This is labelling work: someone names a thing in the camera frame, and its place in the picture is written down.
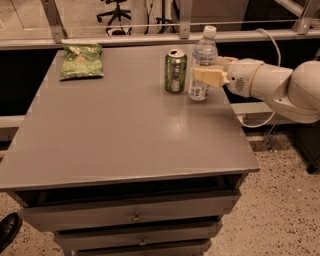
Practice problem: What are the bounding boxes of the metal railing frame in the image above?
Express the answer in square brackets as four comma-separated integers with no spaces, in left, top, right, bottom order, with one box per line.
[0,0,320,50]

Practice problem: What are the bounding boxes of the white cable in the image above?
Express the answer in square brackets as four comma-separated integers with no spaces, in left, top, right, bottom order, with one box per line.
[237,27,282,129]

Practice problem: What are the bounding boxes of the green chip bag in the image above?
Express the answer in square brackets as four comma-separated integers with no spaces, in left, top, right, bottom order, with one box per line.
[60,43,103,80]

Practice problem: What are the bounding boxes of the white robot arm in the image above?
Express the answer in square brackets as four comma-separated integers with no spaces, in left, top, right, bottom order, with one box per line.
[192,56,320,124]

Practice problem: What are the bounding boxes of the black office chair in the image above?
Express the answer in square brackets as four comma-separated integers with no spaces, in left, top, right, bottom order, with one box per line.
[96,0,131,26]

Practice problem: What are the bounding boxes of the black shoe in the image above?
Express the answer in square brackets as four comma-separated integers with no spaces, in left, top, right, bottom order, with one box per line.
[0,213,22,253]

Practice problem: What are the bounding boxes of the green soda can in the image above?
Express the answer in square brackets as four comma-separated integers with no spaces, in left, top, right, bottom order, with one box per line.
[165,48,187,93]

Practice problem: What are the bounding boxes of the grey drawer cabinet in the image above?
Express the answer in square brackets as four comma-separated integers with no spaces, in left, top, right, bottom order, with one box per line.
[0,46,259,256]

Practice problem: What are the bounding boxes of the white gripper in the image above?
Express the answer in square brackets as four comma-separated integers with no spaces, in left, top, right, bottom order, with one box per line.
[192,56,264,98]

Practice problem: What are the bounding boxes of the clear blue-label plastic bottle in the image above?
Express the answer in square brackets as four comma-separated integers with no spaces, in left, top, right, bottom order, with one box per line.
[188,25,218,102]

